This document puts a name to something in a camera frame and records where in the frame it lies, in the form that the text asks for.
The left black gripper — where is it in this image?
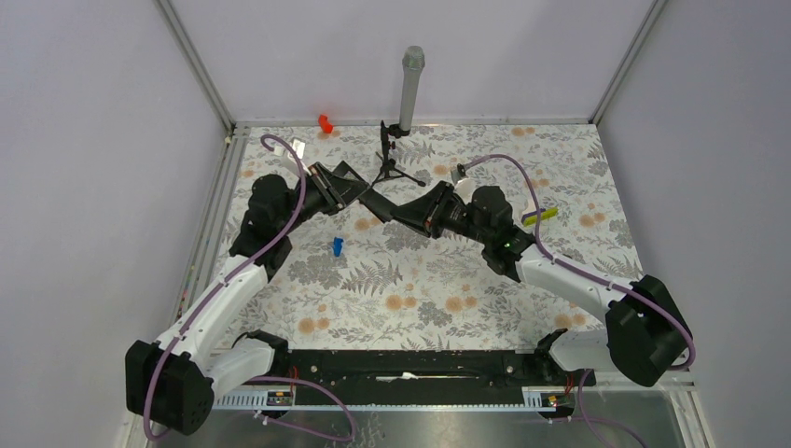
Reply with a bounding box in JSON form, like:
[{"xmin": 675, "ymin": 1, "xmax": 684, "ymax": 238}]
[{"xmin": 279, "ymin": 162, "xmax": 370, "ymax": 235}]

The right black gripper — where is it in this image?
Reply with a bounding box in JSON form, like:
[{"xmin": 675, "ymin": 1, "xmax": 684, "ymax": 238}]
[{"xmin": 391, "ymin": 180, "xmax": 492, "ymax": 245}]

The black remote control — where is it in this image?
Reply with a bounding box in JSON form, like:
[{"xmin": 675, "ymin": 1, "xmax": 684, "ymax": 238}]
[{"xmin": 358, "ymin": 188, "xmax": 397, "ymax": 223}]

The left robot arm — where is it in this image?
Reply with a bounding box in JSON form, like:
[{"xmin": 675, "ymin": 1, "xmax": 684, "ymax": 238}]
[{"xmin": 125, "ymin": 162, "xmax": 369, "ymax": 435}]

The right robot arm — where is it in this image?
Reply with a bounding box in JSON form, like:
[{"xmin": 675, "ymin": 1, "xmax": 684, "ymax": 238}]
[{"xmin": 390, "ymin": 182, "xmax": 695, "ymax": 387}]

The black microphone tripod stand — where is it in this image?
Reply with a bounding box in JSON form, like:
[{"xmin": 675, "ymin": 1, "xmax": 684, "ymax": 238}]
[{"xmin": 371, "ymin": 121, "xmax": 426, "ymax": 187}]

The blue plastic block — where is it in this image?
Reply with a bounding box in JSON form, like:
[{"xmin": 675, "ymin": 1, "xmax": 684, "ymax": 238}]
[{"xmin": 332, "ymin": 237, "xmax": 343, "ymax": 258}]

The red plastic block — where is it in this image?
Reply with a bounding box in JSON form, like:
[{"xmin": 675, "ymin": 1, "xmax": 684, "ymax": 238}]
[{"xmin": 317, "ymin": 114, "xmax": 334, "ymax": 134}]

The yellow purple sponge block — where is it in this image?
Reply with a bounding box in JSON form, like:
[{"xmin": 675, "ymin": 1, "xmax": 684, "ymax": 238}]
[{"xmin": 520, "ymin": 203, "xmax": 558, "ymax": 227}]

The grey microphone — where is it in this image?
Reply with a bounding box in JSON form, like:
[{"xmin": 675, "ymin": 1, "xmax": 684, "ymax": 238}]
[{"xmin": 398, "ymin": 46, "xmax": 425, "ymax": 134}]

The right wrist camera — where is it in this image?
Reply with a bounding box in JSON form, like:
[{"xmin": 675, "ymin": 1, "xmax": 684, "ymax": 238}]
[{"xmin": 451, "ymin": 163, "xmax": 477, "ymax": 201}]

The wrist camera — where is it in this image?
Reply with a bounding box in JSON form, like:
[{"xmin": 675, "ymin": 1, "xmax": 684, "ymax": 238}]
[
  {"xmin": 281, "ymin": 138, "xmax": 310, "ymax": 177},
  {"xmin": 451, "ymin": 163, "xmax": 477, "ymax": 201}
]

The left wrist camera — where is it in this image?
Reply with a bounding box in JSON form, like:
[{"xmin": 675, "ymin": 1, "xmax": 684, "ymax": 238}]
[{"xmin": 281, "ymin": 138, "xmax": 310, "ymax": 177}]

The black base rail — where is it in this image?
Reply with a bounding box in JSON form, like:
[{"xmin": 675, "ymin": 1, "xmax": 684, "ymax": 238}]
[{"xmin": 272, "ymin": 349, "xmax": 596, "ymax": 407}]

